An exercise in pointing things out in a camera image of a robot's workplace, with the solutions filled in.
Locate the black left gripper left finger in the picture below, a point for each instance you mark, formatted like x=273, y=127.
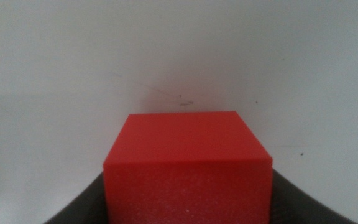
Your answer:
x=87, y=207

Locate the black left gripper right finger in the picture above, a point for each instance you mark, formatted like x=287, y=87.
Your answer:
x=294, y=207

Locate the red cube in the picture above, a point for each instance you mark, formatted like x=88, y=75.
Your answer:
x=186, y=174

